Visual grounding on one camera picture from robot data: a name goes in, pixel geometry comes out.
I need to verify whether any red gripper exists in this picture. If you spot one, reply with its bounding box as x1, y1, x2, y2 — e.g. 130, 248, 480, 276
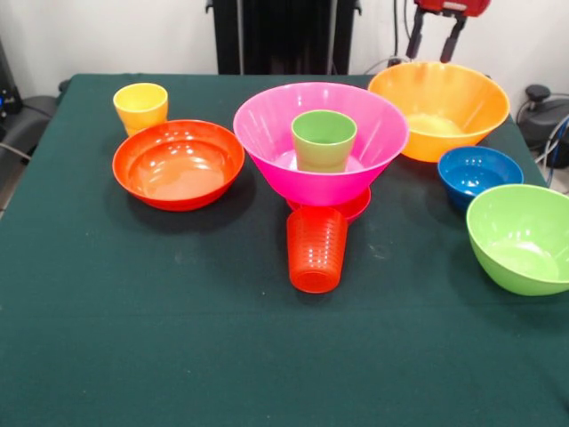
405, 0, 490, 64

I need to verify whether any large orange bowl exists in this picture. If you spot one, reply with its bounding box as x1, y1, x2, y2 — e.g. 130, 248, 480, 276
367, 60, 511, 163

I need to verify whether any green cup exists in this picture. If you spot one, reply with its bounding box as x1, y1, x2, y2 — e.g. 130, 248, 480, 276
291, 109, 358, 173

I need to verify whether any small magenta bowl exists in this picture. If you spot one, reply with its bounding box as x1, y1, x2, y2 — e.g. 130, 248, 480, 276
285, 186, 373, 223

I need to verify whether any large pink bowl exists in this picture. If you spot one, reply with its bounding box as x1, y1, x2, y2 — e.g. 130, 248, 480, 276
232, 82, 411, 208

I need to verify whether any orange-red ribbed cup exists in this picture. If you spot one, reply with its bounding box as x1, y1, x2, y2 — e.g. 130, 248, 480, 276
286, 208, 349, 294

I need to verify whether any small dark blue bowl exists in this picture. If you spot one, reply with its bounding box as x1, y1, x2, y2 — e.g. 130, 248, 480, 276
437, 145, 525, 211

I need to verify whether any light green bowl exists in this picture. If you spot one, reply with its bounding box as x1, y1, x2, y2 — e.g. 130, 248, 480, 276
465, 183, 569, 297

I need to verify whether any red shallow bowl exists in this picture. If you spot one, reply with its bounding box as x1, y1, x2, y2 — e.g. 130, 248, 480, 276
111, 119, 246, 213

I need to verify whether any yellow cup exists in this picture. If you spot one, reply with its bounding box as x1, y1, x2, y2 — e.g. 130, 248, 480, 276
112, 82, 169, 137

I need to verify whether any dark green tablecloth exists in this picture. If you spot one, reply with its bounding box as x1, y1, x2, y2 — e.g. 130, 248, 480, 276
0, 73, 569, 427

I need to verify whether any black equipment box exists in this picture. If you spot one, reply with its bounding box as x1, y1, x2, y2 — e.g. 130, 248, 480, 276
0, 37, 23, 130

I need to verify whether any black wall cable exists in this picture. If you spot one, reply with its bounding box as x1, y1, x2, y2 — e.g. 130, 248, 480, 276
392, 0, 416, 67

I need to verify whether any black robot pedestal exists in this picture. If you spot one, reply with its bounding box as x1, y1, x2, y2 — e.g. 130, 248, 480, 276
206, 0, 364, 76

